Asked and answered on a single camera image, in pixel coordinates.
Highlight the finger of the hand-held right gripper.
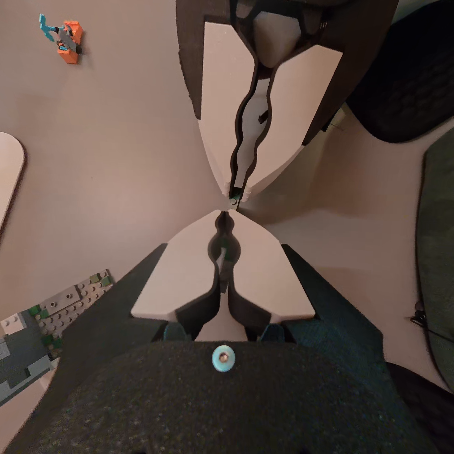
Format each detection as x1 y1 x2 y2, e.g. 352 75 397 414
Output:
241 43 345 203
198 21 258 196

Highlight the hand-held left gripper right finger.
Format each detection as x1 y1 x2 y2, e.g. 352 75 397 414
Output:
227 209 316 340

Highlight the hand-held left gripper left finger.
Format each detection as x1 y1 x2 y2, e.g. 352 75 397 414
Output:
131 209 229 340

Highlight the dark green plate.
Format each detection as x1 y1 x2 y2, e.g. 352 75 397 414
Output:
218 193 243 294

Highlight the black mesh cushion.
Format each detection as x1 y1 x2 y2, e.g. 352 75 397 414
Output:
346 0 454 143

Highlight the grey brick build on baseplate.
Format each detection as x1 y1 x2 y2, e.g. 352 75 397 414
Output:
0 269 115 406

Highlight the orange brick mini build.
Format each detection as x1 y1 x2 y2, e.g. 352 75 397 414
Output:
38 13 84 65

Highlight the dark cloth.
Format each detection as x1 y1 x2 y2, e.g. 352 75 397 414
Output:
387 362 454 454

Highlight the thin black cable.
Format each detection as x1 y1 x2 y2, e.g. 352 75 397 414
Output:
410 301 454 343

